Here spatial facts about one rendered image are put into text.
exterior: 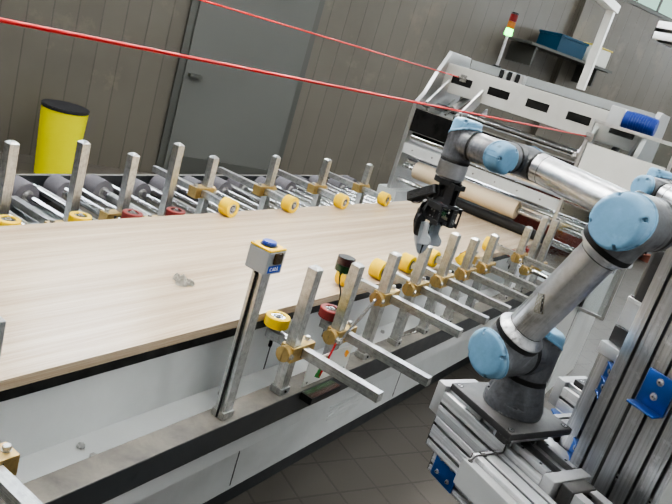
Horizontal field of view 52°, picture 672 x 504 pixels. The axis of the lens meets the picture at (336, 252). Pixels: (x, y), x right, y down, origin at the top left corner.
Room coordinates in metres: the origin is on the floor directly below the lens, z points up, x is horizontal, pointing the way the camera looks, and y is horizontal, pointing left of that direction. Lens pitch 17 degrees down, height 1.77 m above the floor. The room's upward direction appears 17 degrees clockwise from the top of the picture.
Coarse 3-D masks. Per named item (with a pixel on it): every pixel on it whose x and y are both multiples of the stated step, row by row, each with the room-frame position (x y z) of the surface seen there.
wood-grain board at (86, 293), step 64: (0, 256) 1.85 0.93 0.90; (64, 256) 1.99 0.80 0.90; (128, 256) 2.15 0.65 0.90; (192, 256) 2.33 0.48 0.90; (320, 256) 2.78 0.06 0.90; (384, 256) 3.07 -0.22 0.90; (64, 320) 1.60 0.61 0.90; (128, 320) 1.70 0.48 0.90; (192, 320) 1.82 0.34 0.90; (0, 384) 1.27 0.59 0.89
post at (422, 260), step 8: (432, 248) 2.60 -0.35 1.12; (424, 256) 2.57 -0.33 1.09; (416, 264) 2.58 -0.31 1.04; (424, 264) 2.58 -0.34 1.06; (416, 272) 2.58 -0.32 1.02; (416, 280) 2.57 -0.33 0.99; (408, 296) 2.58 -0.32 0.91; (400, 312) 2.58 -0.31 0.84; (400, 320) 2.58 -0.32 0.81; (400, 328) 2.57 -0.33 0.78; (392, 336) 2.58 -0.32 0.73; (400, 336) 2.59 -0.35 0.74
